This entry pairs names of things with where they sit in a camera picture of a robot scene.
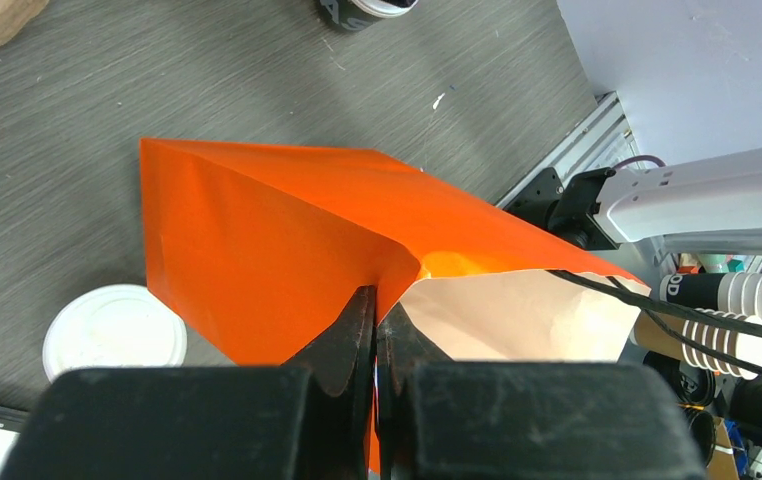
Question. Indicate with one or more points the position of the stack of white lids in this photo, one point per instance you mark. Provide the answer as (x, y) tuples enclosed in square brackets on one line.
[(120, 325)]

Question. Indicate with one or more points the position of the upright black cup stack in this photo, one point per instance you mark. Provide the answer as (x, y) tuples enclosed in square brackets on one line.
[(691, 385)]

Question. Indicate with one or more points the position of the brown paper cup stack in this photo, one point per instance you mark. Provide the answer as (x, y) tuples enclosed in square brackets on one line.
[(647, 334)]

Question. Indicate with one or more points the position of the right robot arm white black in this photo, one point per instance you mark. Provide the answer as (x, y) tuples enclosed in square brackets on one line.
[(706, 206)]

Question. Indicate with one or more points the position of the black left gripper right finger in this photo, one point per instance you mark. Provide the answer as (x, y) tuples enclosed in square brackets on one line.
[(444, 419)]

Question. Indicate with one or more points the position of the orange paper takeout bag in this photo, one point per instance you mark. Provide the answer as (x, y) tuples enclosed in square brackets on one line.
[(260, 247)]

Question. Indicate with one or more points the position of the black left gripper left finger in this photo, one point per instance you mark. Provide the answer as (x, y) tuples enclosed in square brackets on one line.
[(308, 418)]

